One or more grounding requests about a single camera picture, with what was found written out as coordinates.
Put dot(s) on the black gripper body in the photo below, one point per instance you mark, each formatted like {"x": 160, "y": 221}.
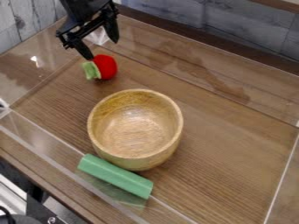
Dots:
{"x": 85, "y": 16}

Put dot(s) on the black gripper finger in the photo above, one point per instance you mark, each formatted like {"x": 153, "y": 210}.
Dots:
{"x": 81, "y": 49}
{"x": 110, "y": 28}

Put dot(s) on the red plush fruit green leaf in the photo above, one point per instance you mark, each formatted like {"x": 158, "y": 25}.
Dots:
{"x": 101, "y": 68}

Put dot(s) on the wooden bowl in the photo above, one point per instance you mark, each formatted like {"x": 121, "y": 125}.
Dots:
{"x": 134, "y": 128}

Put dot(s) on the green rectangular block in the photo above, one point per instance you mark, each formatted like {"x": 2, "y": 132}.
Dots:
{"x": 116, "y": 176}

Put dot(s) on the black metal mount bracket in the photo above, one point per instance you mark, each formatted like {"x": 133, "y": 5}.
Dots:
{"x": 37, "y": 211}

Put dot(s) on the clear acrylic tray enclosure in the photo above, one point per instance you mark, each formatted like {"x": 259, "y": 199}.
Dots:
{"x": 185, "y": 141}

